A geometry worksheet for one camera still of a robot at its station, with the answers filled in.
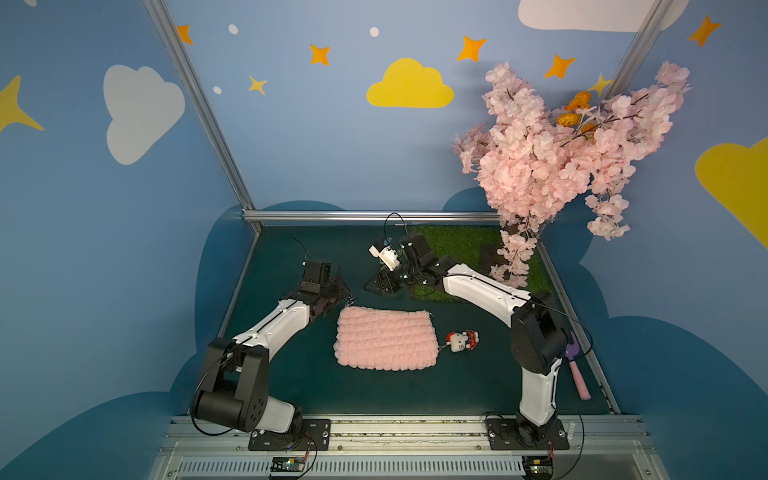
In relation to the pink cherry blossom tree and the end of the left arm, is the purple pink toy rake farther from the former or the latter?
the end of the left arm

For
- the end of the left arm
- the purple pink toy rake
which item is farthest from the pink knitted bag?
the purple pink toy rake

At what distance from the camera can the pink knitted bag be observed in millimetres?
836

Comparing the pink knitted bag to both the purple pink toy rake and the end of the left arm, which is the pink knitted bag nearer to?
the end of the left arm

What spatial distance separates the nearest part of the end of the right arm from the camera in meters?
0.67

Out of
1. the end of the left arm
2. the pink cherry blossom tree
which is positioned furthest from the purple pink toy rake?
the end of the left arm

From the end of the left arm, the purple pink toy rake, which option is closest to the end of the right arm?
the end of the left arm

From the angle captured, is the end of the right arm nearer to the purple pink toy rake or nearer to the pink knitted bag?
the pink knitted bag

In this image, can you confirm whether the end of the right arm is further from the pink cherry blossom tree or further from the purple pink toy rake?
the purple pink toy rake

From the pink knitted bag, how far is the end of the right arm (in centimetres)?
14

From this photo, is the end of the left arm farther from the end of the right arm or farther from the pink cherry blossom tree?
the pink cherry blossom tree

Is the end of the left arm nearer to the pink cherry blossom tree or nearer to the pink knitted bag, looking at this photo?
the pink knitted bag

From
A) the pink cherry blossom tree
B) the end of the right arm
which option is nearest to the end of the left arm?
the end of the right arm

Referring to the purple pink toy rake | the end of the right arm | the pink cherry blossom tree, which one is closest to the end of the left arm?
the end of the right arm

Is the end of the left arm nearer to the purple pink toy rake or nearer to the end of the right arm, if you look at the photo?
the end of the right arm
